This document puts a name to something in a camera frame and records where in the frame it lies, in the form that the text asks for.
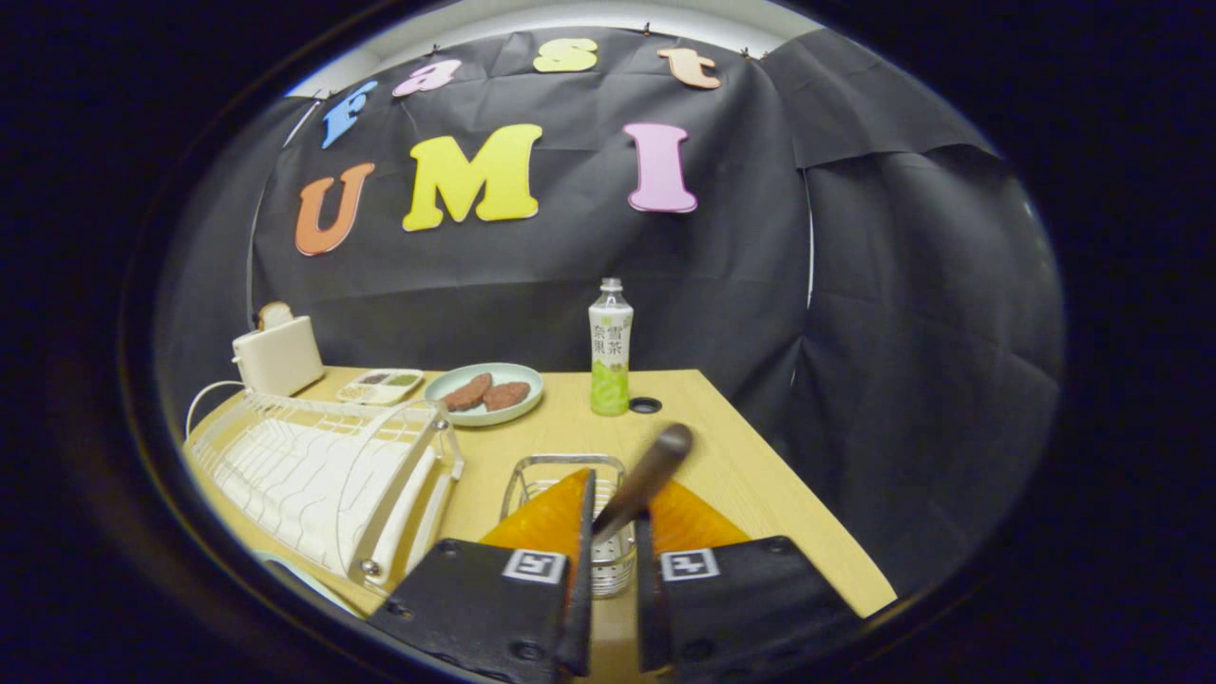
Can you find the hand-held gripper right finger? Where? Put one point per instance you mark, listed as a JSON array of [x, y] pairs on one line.
[[648, 608]]

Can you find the black table grommet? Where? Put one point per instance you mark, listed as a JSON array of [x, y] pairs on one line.
[[633, 406]]

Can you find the bread slice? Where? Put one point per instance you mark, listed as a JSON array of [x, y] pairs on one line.
[[275, 315]]

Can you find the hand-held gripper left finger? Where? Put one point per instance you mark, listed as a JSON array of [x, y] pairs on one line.
[[581, 608]]

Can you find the brown meat piece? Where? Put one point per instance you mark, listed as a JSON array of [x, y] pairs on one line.
[[506, 396], [467, 391]]

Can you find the white ribbed drip tray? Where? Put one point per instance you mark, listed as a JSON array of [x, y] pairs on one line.
[[285, 465]]

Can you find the white toaster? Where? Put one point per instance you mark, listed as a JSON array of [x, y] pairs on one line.
[[280, 356]]

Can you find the green drink bottle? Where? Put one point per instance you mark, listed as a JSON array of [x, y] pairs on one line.
[[610, 351]]

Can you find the small pale green dish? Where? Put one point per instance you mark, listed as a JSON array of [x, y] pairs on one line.
[[480, 419]]

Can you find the white divided grain tray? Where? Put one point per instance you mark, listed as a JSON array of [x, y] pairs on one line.
[[380, 388]]

